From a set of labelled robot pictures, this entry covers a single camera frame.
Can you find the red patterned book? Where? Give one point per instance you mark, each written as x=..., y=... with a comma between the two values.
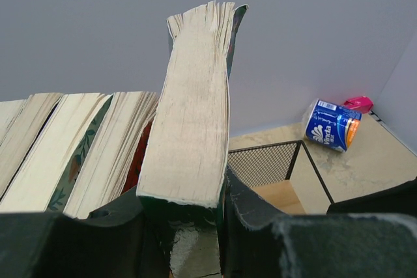
x=103, y=173

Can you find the Little Women book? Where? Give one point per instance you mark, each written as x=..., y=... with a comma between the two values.
x=34, y=184

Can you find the dark Edward Tulane book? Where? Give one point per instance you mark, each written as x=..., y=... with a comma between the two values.
x=23, y=132

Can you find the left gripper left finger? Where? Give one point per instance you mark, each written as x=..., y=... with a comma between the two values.
x=115, y=240

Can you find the wood and wire shelf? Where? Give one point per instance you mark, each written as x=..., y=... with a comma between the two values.
x=284, y=175

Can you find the blue 26-storey treehouse book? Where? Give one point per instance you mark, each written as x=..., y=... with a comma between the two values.
x=9, y=112

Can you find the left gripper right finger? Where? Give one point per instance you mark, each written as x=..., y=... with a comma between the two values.
x=262, y=241

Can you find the pink stapler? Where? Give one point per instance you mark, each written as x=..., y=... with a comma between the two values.
x=362, y=104

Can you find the green coin book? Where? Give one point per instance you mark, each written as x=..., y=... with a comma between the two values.
x=182, y=180

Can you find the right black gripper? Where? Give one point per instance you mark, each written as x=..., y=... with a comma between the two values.
x=397, y=200

